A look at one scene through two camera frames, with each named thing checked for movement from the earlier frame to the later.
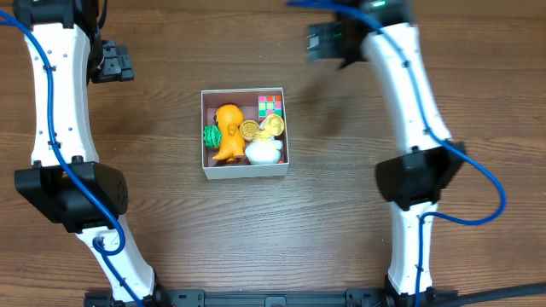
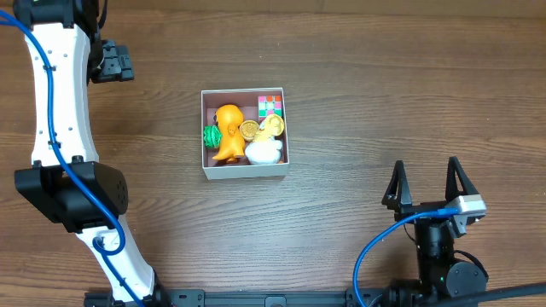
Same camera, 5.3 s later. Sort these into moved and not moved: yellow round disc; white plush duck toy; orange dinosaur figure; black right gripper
Moved: black right gripper
Not moved: white plush duck toy; yellow round disc; orange dinosaur figure
